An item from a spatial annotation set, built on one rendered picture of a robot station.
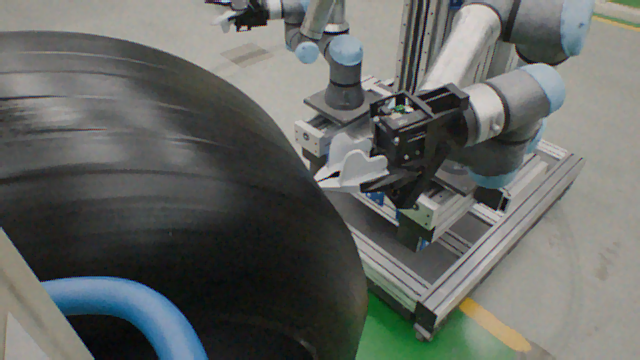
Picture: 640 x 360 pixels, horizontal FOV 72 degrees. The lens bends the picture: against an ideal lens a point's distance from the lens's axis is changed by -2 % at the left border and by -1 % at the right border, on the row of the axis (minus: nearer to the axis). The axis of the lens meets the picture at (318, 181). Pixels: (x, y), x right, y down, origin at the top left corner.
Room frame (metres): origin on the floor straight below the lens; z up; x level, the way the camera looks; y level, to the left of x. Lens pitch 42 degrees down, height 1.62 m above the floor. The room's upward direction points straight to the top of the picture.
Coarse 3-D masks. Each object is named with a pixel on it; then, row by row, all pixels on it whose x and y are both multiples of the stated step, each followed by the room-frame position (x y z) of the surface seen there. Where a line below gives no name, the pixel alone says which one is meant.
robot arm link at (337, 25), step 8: (336, 0) 1.55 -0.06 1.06; (344, 0) 1.57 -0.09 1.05; (336, 8) 1.55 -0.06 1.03; (344, 8) 1.57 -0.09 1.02; (336, 16) 1.55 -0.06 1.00; (344, 16) 1.57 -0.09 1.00; (328, 24) 1.56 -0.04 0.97; (336, 24) 1.55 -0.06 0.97; (344, 24) 1.57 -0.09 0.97; (328, 32) 1.54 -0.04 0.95; (336, 32) 1.54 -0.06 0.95; (344, 32) 1.55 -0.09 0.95; (320, 40) 1.56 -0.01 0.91; (328, 40) 1.53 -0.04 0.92; (320, 48) 1.56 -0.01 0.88
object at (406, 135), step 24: (408, 96) 0.48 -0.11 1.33; (432, 96) 0.49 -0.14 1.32; (456, 96) 0.47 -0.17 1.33; (384, 120) 0.44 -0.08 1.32; (408, 120) 0.43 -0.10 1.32; (432, 120) 0.43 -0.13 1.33; (456, 120) 0.47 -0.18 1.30; (384, 144) 0.45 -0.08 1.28; (408, 144) 0.42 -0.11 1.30; (432, 144) 0.43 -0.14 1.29; (456, 144) 0.47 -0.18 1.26; (408, 168) 0.42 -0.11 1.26
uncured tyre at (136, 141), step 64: (0, 64) 0.29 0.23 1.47; (64, 64) 0.31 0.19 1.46; (128, 64) 0.33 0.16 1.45; (192, 64) 0.40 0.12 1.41; (0, 128) 0.21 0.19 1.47; (64, 128) 0.22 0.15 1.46; (128, 128) 0.24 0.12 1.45; (192, 128) 0.26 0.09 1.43; (256, 128) 0.33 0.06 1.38; (0, 192) 0.17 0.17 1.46; (64, 192) 0.18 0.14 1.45; (128, 192) 0.19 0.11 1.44; (192, 192) 0.20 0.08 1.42; (256, 192) 0.23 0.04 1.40; (320, 192) 0.30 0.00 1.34; (64, 256) 0.15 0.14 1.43; (128, 256) 0.16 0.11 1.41; (192, 256) 0.17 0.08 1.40; (256, 256) 0.19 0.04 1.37; (320, 256) 0.23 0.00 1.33; (192, 320) 0.16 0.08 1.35; (256, 320) 0.18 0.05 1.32; (320, 320) 0.20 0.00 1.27
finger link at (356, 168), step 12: (348, 156) 0.40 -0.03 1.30; (360, 156) 0.40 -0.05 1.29; (348, 168) 0.40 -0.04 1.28; (360, 168) 0.40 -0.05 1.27; (372, 168) 0.41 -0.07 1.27; (384, 168) 0.42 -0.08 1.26; (324, 180) 0.41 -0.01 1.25; (336, 180) 0.40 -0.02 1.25; (348, 180) 0.40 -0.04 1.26; (360, 180) 0.40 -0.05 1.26; (348, 192) 0.39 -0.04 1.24
